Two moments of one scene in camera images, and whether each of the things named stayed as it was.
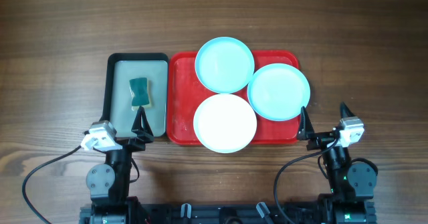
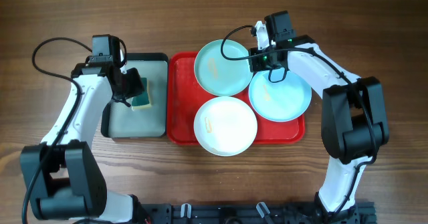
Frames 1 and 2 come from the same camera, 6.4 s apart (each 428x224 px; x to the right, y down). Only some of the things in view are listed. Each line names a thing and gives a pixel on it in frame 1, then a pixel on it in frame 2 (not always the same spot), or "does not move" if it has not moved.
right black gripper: (324, 140) to (265, 61)
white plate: (225, 124) does not move
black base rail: (336, 212) does not move
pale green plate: (225, 65) does not move
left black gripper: (130, 143) to (132, 83)
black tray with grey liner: (118, 96) does not move
